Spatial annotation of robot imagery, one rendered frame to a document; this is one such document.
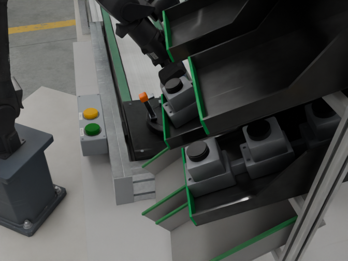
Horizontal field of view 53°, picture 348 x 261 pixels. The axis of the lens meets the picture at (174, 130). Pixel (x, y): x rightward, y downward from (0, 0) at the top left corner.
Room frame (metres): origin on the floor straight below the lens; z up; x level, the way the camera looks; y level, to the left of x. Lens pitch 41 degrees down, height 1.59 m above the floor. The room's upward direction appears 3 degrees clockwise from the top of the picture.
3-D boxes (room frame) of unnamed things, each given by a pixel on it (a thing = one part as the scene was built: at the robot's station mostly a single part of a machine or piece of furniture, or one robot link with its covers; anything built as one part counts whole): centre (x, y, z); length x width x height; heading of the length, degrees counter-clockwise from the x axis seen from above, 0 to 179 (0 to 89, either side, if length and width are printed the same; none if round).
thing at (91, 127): (0.72, 0.22, 0.96); 0.04 x 0.04 x 0.02
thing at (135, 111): (0.76, 0.01, 0.96); 0.24 x 0.24 x 0.02; 16
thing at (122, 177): (0.98, 0.23, 0.91); 0.89 x 0.06 x 0.11; 16
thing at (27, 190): (0.54, 0.36, 0.96); 0.15 x 0.15 x 0.20; 70
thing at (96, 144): (0.78, 0.24, 0.93); 0.21 x 0.07 x 0.06; 16
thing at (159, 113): (0.76, 0.01, 0.98); 0.14 x 0.14 x 0.02
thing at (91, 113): (0.78, 0.24, 0.96); 0.04 x 0.04 x 0.02
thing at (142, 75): (1.06, 0.07, 0.91); 0.84 x 0.28 x 0.10; 16
